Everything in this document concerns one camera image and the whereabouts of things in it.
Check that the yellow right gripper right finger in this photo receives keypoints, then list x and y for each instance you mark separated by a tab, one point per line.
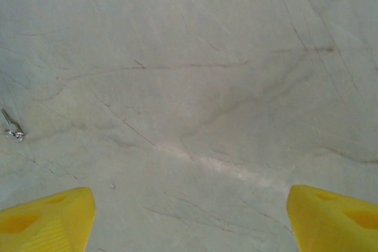
330	225

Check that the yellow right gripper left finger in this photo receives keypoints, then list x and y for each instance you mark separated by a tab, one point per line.
44	222

